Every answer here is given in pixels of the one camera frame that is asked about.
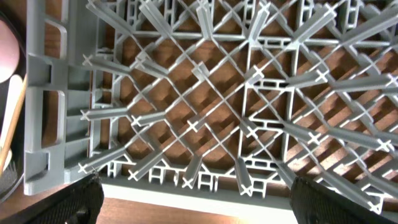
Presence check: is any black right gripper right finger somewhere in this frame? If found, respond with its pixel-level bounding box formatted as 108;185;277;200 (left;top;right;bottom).
290;177;396;224

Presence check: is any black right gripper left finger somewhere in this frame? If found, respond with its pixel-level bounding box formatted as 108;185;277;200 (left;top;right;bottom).
1;174;104;224

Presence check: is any wooden chopstick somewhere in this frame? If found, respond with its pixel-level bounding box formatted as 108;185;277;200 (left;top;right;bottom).
0;74;28;175

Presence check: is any pink bowl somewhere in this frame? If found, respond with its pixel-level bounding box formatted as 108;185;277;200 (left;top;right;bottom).
0;21;20;83

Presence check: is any grey plastic dishwasher rack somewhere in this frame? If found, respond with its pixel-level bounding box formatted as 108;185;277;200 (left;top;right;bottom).
24;0;397;220

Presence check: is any round black tray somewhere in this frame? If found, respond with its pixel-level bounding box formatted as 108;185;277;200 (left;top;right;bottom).
1;10;26;203

